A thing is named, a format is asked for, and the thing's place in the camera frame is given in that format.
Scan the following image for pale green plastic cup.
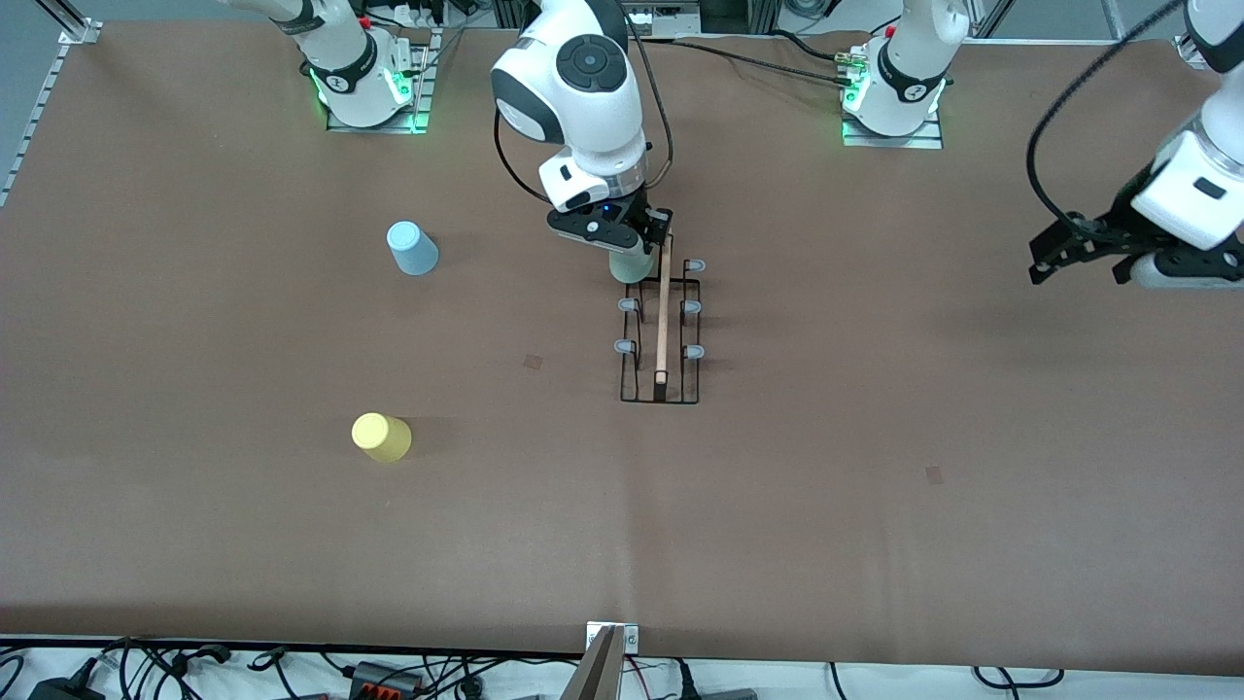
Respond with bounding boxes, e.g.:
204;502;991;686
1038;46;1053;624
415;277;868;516
608;245;658;285

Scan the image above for black wire cup holder rack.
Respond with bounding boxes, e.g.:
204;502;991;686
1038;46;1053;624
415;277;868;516
613;233;708;406

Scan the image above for yellow plastic cup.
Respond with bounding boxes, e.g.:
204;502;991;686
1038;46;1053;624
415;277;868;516
351;412;413;464

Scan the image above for light blue plastic cup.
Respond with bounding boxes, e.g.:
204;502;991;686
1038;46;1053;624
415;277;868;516
387;221;440;277

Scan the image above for brown table mat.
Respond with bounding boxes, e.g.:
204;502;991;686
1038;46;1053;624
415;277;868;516
0;24;1244;677

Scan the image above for black box red buttons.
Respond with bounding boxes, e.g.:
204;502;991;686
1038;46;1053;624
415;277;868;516
348;661;426;699

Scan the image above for black power adapter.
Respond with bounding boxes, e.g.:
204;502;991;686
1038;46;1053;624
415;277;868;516
27;676;103;700

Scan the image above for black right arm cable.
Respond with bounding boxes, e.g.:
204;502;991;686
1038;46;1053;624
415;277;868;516
494;15;675;205

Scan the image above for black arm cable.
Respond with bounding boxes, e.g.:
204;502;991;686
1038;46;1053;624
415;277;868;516
494;15;675;205
1026;0;1189;227

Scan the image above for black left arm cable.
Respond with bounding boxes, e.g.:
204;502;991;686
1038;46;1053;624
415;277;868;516
1026;0;1189;227

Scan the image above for black cable on mat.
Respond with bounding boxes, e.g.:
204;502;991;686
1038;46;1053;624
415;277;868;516
671;29;861;88

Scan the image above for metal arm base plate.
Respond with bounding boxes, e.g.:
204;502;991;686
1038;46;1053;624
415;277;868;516
841;112;946;150
324;27;433;135

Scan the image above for black looped cable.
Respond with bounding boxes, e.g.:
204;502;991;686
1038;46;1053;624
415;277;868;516
972;666;1065;691

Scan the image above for grey camera mount pole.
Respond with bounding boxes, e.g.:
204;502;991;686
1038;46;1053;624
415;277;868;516
559;625;628;700

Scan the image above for black cable tangle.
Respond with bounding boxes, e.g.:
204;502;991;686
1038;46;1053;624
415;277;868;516
97;637;239;700

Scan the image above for aluminium table edge rail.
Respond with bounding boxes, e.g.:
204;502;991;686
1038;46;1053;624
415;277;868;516
0;44;71;207

